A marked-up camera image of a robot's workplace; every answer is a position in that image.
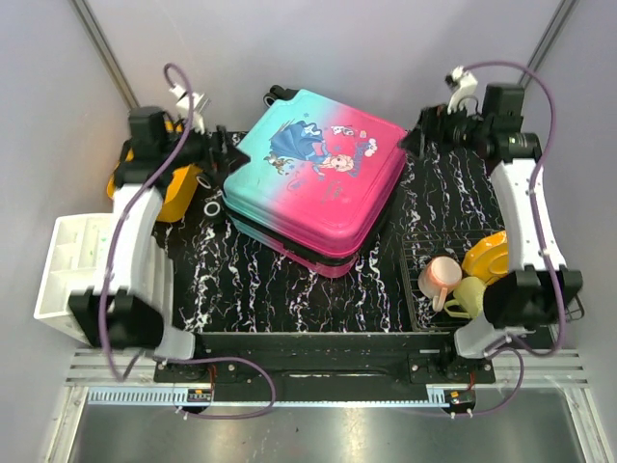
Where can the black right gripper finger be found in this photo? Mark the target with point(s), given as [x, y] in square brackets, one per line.
[413, 143]
[423, 122]

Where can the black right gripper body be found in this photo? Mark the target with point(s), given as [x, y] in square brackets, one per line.
[453, 130]

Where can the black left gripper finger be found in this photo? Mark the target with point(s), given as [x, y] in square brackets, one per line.
[225, 140]
[232, 160]

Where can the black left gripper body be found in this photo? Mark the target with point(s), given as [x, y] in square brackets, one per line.
[208, 157]

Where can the teal and pink kids suitcase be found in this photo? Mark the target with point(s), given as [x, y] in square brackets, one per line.
[320, 181]

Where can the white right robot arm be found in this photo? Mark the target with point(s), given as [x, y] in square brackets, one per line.
[513, 161]

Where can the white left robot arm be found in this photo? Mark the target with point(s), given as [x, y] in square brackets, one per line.
[129, 303]

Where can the orange plastic basket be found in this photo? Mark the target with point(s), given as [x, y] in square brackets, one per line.
[179, 193]

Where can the black marble pattern mat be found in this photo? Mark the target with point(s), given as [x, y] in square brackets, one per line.
[227, 282]

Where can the pink plastic cup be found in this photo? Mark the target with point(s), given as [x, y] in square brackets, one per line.
[438, 279]

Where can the yellow-green plastic cup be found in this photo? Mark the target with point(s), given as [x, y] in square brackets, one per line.
[467, 299]

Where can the white compartment organizer box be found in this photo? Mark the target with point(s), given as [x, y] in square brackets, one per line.
[78, 246]

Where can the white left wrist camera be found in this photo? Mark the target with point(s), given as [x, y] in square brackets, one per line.
[185, 103]

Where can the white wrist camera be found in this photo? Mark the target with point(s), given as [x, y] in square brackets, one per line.
[462, 84]
[185, 103]

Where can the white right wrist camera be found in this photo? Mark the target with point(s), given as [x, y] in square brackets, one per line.
[462, 84]

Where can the black wire dish rack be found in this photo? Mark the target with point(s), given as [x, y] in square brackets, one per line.
[523, 299]

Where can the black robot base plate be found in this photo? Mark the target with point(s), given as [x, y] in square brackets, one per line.
[419, 358]

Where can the aluminium slotted rail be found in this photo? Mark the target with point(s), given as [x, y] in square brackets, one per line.
[411, 385]

